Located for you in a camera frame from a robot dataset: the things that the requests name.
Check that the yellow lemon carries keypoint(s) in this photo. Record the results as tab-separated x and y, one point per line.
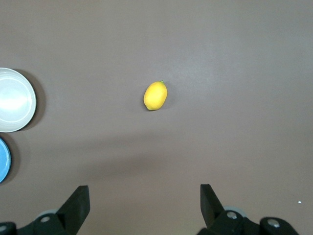
155	96

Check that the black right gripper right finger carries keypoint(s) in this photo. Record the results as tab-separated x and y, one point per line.
220	222

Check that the beige plate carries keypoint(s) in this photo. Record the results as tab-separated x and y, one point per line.
14	100

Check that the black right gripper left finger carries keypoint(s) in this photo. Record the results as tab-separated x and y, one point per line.
71	215

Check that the blue plate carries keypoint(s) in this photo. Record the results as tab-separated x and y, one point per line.
3	161

